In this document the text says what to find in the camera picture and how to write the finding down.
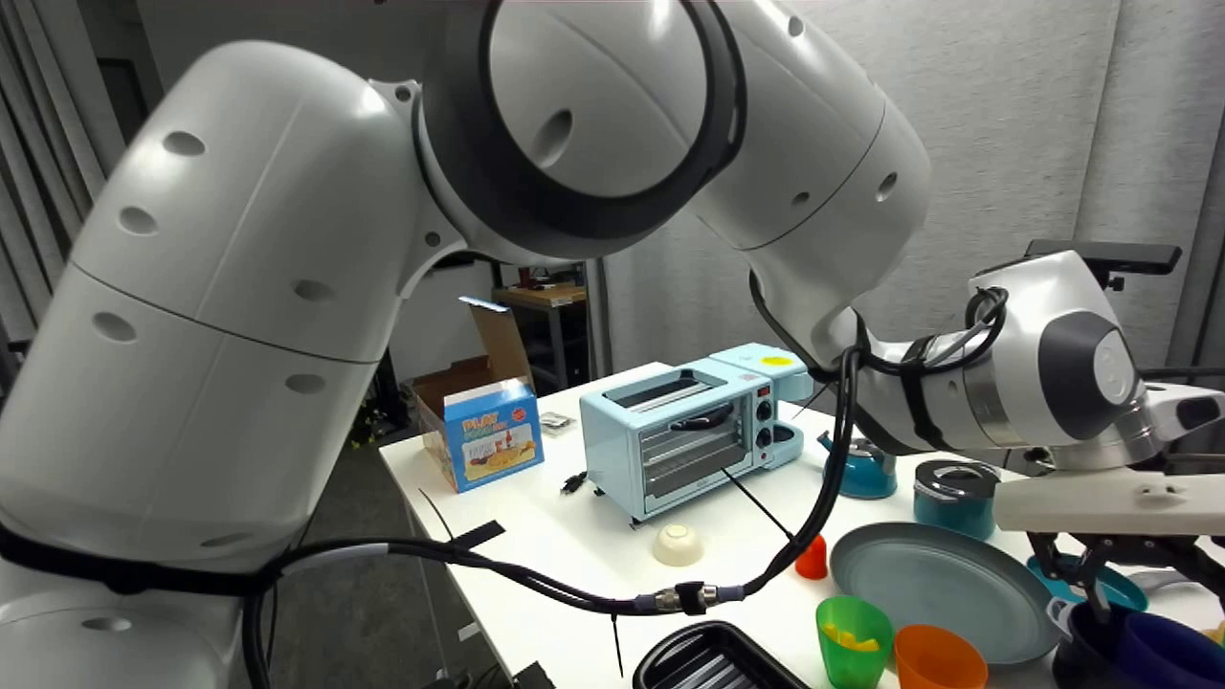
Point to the green plastic cup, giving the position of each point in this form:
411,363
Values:
856,641

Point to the open cardboard box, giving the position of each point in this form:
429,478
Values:
501,359

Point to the grey blue plate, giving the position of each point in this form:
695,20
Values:
929,575

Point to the small white round object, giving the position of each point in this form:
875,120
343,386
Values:
676,545

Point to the orange plastic cup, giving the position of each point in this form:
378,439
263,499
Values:
940,660

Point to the dark blue cup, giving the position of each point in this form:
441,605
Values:
1158,652

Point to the light blue toy toaster oven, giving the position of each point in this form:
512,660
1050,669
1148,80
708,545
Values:
671,439

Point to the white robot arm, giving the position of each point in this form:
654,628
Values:
238,276

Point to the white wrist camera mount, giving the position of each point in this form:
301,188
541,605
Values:
1116,502

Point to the small red cup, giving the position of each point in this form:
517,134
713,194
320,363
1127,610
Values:
814,559

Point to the blue picture box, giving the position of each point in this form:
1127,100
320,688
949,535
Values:
491,434

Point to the black ridged tray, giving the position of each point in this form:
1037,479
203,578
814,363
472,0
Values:
708,655

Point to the teal pot with black lid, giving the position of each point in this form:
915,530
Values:
953,497

